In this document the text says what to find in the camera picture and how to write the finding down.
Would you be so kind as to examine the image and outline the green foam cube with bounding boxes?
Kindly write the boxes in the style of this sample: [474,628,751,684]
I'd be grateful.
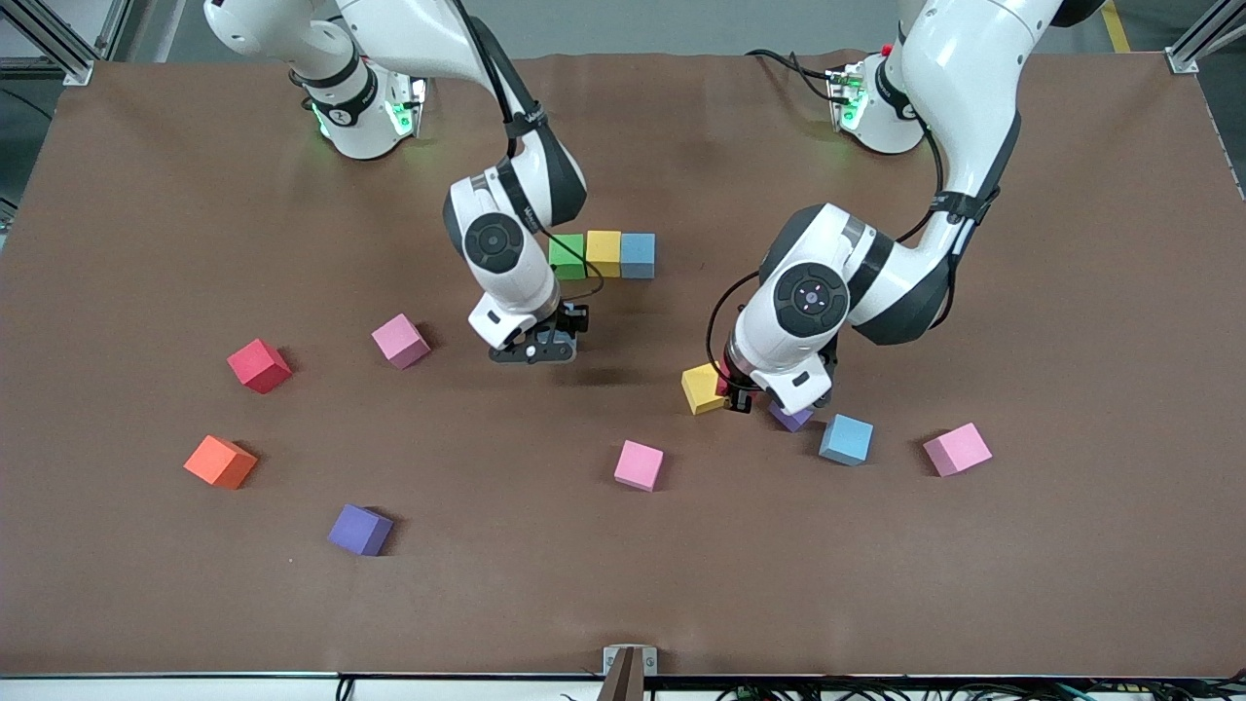
[549,234,587,280]

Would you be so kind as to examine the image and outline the pink foam cube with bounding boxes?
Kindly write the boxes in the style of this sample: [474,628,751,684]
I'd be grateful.
[371,313,432,371]
[922,422,994,478]
[613,440,665,493]

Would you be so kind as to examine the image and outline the brown table cover sheet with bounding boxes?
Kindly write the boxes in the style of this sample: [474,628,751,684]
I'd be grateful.
[0,51,1246,680]

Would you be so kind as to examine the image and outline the orange foam cube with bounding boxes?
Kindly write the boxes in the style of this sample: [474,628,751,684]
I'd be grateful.
[183,434,259,491]

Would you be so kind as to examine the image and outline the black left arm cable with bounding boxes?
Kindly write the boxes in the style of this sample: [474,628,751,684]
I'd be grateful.
[705,122,974,383]

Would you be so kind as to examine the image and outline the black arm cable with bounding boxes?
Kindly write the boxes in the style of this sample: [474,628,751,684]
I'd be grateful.
[453,0,606,305]
[705,122,974,383]

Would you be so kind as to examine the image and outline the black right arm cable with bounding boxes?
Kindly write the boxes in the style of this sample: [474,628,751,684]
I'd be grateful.
[453,0,606,305]

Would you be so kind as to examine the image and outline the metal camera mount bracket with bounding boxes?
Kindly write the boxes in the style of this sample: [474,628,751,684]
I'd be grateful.
[599,645,658,701]

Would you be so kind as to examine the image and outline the black base cable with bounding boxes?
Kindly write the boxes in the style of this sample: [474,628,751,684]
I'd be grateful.
[745,49,843,103]

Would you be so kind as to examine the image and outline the aluminium frame post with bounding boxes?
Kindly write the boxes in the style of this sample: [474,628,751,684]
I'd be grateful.
[0,0,132,87]
[1165,0,1246,75]

